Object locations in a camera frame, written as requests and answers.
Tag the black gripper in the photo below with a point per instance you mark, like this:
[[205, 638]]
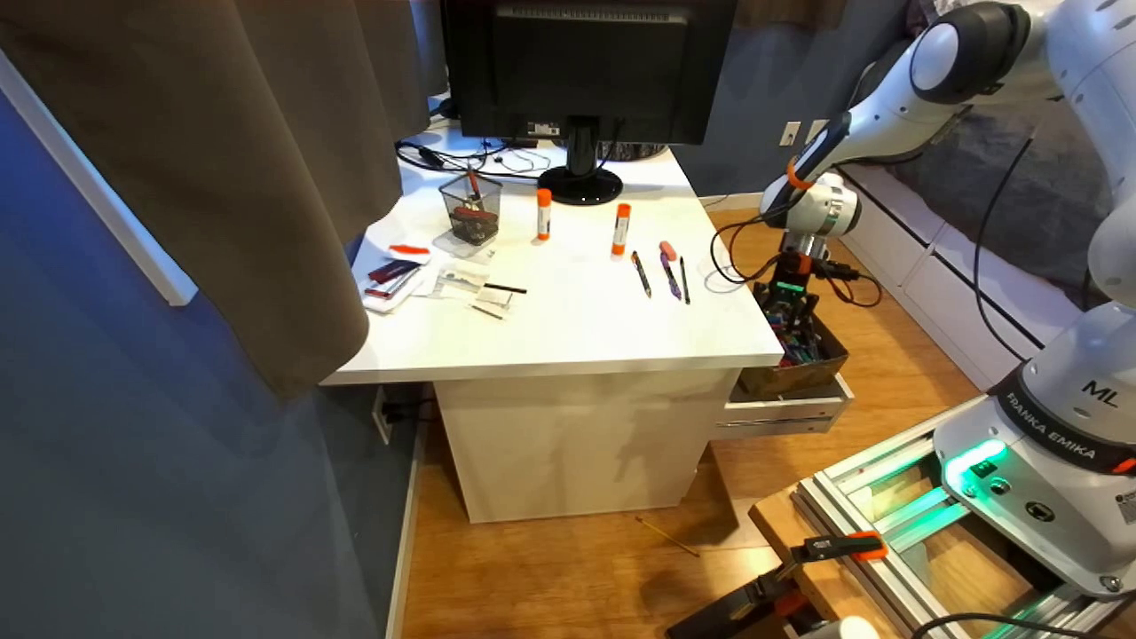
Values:
[[802, 269]]

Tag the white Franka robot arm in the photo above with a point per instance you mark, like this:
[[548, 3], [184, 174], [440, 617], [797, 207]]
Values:
[[899, 112]]

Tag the black orange pencil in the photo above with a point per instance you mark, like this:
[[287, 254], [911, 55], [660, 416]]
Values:
[[641, 275]]

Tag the grey black pen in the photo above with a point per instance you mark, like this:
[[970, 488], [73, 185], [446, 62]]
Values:
[[681, 282]]

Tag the purple pen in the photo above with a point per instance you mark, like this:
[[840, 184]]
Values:
[[672, 275]]

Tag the red eraser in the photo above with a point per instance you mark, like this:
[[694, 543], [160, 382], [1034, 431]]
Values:
[[666, 250]]

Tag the grey bed mattress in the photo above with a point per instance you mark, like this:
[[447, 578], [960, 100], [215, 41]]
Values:
[[935, 196]]

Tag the orange white glue stick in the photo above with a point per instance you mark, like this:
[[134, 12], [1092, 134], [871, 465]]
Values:
[[620, 236], [545, 218]]

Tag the wooden base board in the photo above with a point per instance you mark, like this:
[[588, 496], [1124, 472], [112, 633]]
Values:
[[774, 520]]

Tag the white desk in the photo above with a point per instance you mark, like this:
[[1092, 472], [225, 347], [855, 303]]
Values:
[[569, 322]]

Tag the orange black clamp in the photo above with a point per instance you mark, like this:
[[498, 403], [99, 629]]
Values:
[[846, 548]]

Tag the black monitor stand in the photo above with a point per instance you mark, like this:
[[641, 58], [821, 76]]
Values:
[[580, 184]]

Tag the short black pen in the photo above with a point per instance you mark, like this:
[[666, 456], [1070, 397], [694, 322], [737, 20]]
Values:
[[504, 288]]

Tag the black clamp body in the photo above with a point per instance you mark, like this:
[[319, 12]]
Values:
[[748, 610]]

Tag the small white card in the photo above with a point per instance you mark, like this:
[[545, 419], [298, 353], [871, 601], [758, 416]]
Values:
[[491, 309]]

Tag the black computer monitor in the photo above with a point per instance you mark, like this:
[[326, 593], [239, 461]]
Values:
[[580, 72]]

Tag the small white paper slips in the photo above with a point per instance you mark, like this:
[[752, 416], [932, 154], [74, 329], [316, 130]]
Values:
[[464, 282]]

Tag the white notebook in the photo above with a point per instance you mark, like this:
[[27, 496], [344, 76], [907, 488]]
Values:
[[408, 298]]

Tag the red marker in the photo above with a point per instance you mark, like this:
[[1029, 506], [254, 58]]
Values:
[[408, 250]]

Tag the dark phone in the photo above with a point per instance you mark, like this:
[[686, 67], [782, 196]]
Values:
[[392, 275]]

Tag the brown curtain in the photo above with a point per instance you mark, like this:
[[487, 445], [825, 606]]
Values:
[[234, 180]]

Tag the white bed frame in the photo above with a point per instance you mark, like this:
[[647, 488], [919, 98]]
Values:
[[935, 270]]

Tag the white wall outlet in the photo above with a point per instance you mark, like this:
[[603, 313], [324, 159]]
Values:
[[788, 134]]

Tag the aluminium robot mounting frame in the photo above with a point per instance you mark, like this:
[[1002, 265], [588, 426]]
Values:
[[899, 534]]

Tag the white wall trim strip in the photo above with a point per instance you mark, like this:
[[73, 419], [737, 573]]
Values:
[[108, 199]]

